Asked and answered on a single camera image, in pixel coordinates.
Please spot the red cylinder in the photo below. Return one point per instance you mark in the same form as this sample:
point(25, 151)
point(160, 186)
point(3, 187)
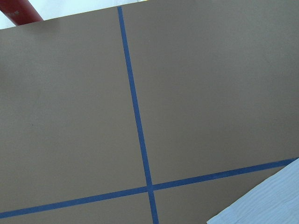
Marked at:
point(19, 12)

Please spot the light blue button shirt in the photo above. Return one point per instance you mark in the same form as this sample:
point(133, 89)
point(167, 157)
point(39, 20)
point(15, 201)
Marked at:
point(274, 201)

